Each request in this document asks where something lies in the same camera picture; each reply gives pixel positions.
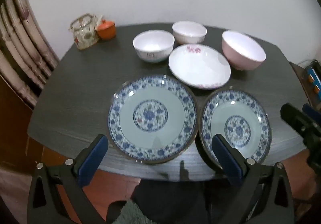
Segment brown wooden cabinet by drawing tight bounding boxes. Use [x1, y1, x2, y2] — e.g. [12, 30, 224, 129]
[0, 75, 55, 167]

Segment orange lidded tea cup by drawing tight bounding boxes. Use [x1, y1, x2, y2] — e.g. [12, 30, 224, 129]
[95, 19, 116, 40]

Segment large blue floral plate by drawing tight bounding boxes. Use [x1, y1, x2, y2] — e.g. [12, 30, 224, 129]
[107, 75, 199, 164]

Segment small blue floral plate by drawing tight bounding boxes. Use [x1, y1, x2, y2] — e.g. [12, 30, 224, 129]
[199, 90, 271, 167]

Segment white ribbed bowl pink base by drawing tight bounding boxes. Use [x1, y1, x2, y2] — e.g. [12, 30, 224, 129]
[172, 21, 207, 44]

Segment white plate pink roses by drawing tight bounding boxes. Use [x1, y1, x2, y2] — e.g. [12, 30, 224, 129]
[169, 44, 231, 90]

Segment green fleece sleeve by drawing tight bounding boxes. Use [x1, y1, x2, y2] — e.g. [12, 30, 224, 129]
[112, 200, 153, 224]

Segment white bowl black lettering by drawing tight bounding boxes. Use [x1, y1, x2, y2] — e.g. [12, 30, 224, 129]
[133, 30, 175, 63]

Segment floral ceramic teapot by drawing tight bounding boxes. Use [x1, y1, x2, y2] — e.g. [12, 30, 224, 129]
[69, 13, 101, 50]

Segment blue box on shelf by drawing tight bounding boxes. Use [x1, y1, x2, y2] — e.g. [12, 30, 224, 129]
[306, 60, 321, 99]

